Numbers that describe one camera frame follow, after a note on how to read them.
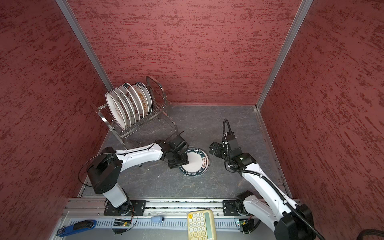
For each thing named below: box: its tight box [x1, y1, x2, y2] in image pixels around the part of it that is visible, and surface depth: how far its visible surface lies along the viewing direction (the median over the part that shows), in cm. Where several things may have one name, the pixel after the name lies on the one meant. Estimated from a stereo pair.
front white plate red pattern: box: [105, 92, 127, 130], surface depth 76 cm
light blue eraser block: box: [150, 216, 165, 223], surface depth 71 cm
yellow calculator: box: [187, 209, 217, 240], surface depth 69 cm
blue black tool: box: [56, 220, 97, 238], surface depth 67 cm
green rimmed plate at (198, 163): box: [178, 147, 210, 177], surface depth 89 cm
